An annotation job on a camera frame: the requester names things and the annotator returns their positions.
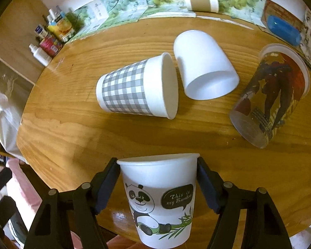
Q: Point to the plain white paper cup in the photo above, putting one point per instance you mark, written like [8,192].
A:
[206,72]

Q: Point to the white panda paper cup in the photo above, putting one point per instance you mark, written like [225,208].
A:
[161,192]

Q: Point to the black pen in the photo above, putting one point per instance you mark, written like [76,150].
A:
[309,66]

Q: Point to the grey checked paper cup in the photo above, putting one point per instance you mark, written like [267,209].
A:
[140,86]

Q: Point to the brown sleeve paper cup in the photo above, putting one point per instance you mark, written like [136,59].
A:
[202,5]

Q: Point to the wooden desk with shelves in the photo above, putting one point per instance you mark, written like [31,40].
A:
[67,136]

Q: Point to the red illustrated tall cup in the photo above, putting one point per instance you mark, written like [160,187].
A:
[281,80]

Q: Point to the yellow printed can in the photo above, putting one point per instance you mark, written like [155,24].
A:
[61,28]

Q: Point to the blue plastic case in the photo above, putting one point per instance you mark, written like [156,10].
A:
[284,30]

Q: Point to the green leaf folded calendar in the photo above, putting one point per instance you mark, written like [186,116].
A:
[98,15]

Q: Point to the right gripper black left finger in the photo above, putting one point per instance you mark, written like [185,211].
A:
[51,229]

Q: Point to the white spray bottle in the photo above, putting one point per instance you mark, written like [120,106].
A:
[40,55]

